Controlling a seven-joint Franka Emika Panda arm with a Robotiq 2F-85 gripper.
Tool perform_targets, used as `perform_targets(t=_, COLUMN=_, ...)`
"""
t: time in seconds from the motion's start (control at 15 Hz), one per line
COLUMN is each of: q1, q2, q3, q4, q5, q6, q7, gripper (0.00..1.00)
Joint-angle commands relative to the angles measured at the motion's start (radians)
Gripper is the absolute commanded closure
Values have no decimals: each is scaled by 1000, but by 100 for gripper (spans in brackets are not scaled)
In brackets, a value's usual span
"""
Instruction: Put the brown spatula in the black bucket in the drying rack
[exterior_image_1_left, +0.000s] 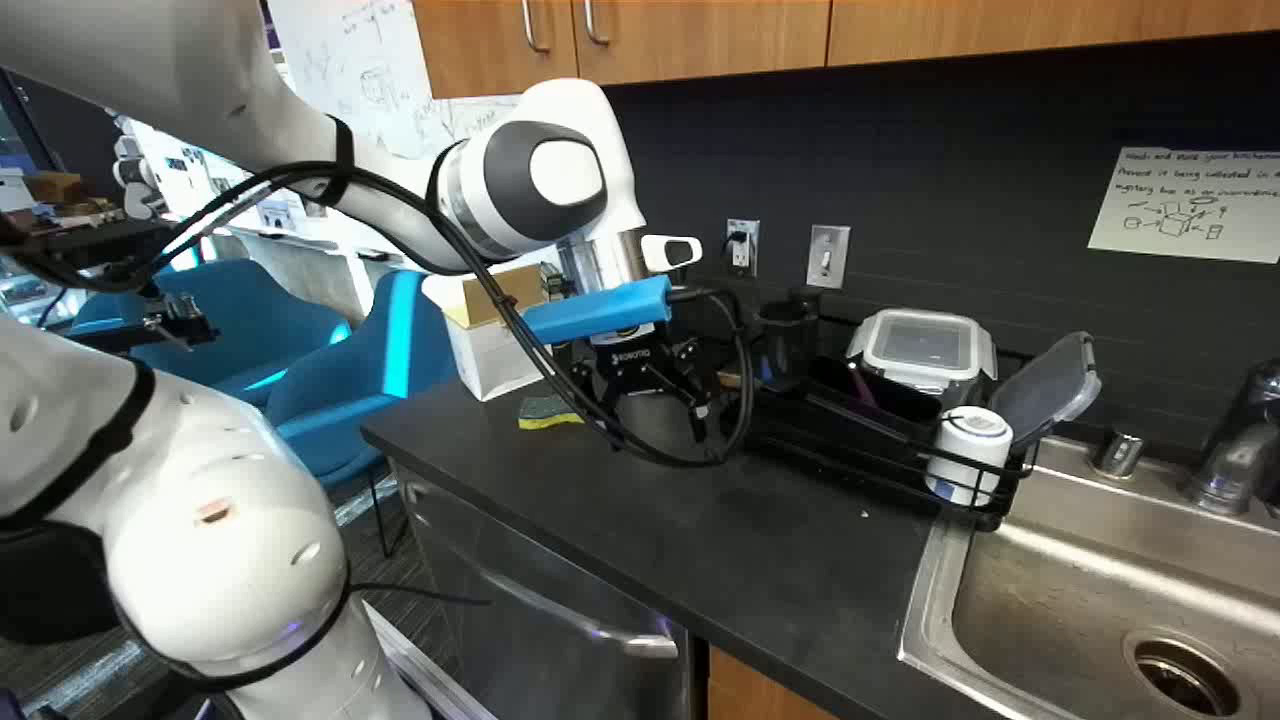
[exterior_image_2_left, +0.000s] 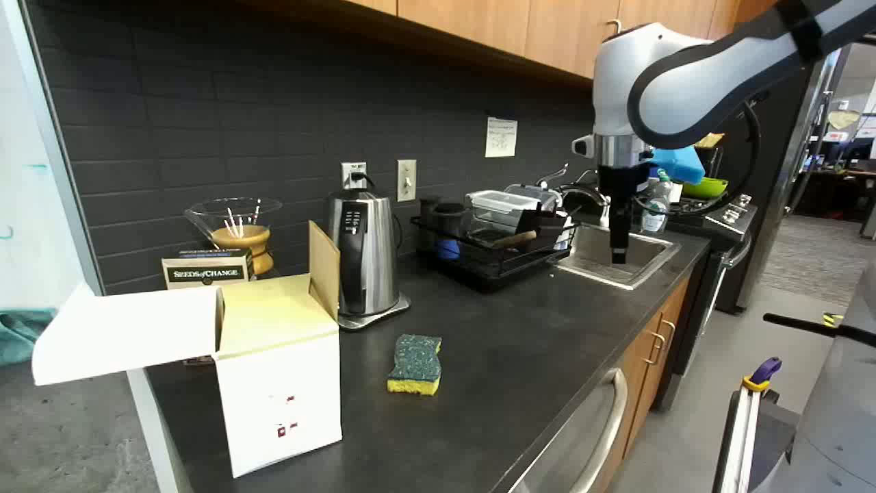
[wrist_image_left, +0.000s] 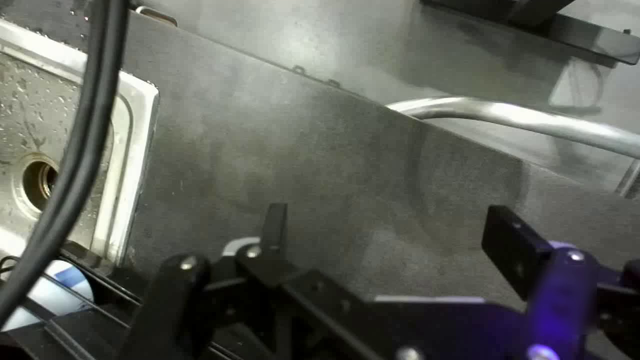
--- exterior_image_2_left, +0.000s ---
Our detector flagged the stainless steel sink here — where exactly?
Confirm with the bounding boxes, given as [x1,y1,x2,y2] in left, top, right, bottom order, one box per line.
[553,223,686,292]

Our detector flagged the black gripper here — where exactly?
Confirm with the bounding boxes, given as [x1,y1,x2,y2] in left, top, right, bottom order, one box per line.
[599,164,649,264]

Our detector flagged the wall power outlet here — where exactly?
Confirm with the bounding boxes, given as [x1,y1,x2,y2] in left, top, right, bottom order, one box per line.
[342,162,367,188]

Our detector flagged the small labelled filter box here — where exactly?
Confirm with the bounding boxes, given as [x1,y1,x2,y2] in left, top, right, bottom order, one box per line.
[163,249,253,291]

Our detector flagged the black dish drying rack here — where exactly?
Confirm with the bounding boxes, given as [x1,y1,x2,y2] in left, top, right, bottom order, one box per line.
[411,212,571,291]

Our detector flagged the black utensil bucket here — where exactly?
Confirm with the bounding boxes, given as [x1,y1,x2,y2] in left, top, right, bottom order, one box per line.
[426,203,467,238]

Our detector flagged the white paper wall note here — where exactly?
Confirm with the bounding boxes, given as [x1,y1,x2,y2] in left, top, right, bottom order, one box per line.
[484,116,519,158]

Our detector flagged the stainless steel electric kettle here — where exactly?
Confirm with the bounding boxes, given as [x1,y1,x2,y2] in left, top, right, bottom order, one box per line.
[328,184,411,331]

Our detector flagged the glass pour-over coffee maker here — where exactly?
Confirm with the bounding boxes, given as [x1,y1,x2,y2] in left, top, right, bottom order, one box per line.
[185,197,282,276]

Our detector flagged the white cardboard box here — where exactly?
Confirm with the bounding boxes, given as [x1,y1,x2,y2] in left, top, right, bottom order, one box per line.
[30,223,342,477]

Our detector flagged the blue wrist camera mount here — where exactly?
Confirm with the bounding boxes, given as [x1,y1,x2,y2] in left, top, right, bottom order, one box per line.
[656,149,708,184]

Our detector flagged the wooden lower cabinet drawers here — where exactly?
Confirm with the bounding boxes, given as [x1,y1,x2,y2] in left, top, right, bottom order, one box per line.
[604,279,690,485]

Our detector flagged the wooden upper cabinets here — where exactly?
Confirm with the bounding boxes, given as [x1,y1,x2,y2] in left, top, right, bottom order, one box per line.
[352,0,779,77]

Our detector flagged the clear plastic food container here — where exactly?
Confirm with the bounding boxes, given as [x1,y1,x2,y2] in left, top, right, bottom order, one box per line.
[469,188,541,234]

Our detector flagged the stainless steel dishwasher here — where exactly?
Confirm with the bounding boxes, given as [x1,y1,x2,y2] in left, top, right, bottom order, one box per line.
[509,366,631,493]

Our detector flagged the green yellow sponge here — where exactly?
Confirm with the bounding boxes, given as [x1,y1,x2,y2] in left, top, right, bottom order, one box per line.
[386,335,442,394]

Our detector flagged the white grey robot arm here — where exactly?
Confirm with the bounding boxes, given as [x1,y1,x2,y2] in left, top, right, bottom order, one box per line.
[595,0,876,264]

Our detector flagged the wall light switch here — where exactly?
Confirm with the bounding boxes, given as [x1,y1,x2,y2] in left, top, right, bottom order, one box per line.
[397,158,417,203]

